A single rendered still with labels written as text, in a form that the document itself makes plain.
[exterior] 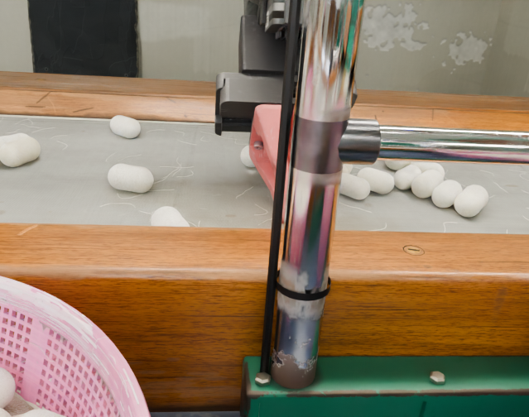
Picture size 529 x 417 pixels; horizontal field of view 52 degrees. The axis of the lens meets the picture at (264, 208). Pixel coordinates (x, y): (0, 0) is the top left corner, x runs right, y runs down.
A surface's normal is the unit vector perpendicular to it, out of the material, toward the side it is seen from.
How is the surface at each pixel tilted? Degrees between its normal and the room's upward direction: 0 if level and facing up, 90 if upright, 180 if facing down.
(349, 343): 90
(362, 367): 0
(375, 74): 90
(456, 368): 0
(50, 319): 75
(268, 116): 63
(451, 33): 90
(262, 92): 42
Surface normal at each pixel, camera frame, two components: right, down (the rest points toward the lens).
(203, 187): 0.07, -0.91
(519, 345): 0.08, 0.41
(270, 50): 0.11, -0.40
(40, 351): -0.50, 0.01
